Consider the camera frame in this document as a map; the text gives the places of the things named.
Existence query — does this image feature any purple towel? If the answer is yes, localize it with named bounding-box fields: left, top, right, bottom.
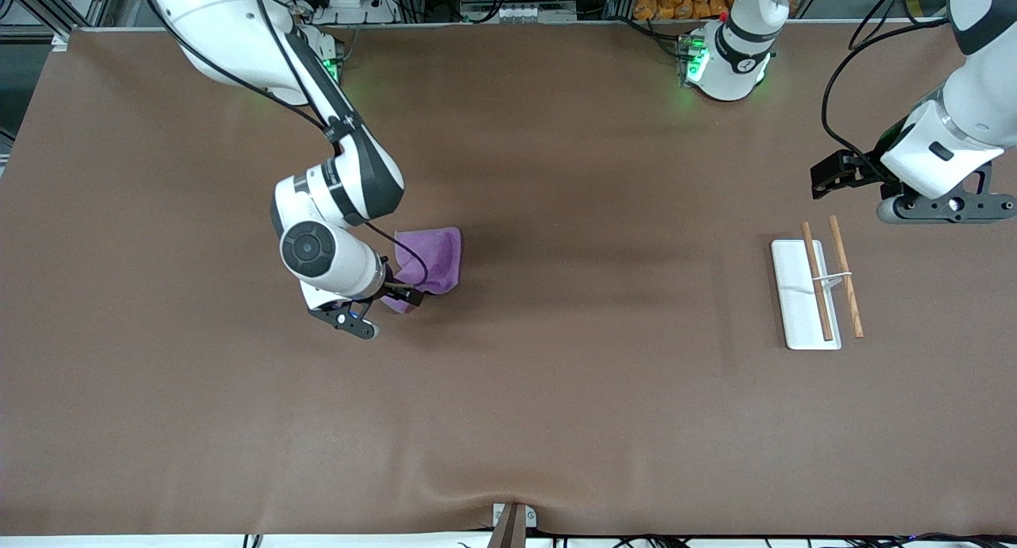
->
left=380, top=227, right=462, bottom=314

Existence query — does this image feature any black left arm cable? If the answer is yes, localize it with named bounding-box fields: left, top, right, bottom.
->
left=822, top=0, right=954, bottom=182

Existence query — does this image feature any white rack with wooden rods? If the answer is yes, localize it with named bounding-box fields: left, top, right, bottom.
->
left=771, top=215, right=864, bottom=351

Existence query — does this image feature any aluminium frame profile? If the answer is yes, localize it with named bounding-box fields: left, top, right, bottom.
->
left=0, top=0, right=120, bottom=42

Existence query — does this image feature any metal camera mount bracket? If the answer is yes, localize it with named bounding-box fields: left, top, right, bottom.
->
left=492, top=502, right=538, bottom=548

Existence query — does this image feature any brown table cover mat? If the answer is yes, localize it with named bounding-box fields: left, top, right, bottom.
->
left=0, top=24, right=1017, bottom=537

